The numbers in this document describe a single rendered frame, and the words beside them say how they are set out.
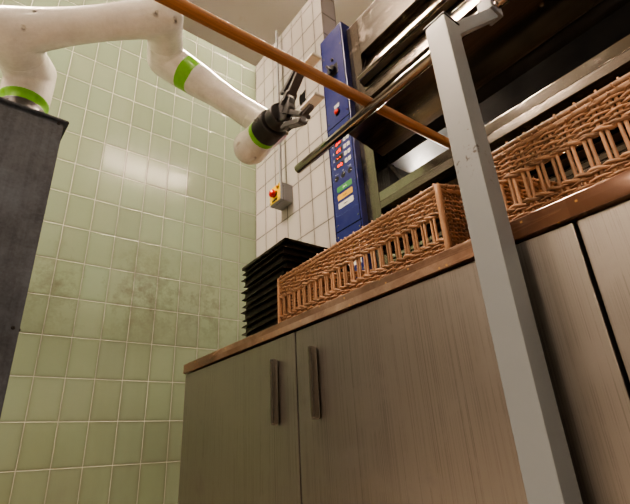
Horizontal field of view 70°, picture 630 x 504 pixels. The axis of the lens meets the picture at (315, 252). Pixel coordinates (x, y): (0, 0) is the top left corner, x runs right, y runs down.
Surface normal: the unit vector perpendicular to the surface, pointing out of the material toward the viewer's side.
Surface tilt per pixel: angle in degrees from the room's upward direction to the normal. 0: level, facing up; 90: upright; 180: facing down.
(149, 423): 90
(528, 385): 90
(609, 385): 90
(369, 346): 90
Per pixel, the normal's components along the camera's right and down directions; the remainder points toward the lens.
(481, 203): -0.80, -0.21
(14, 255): 0.64, -0.34
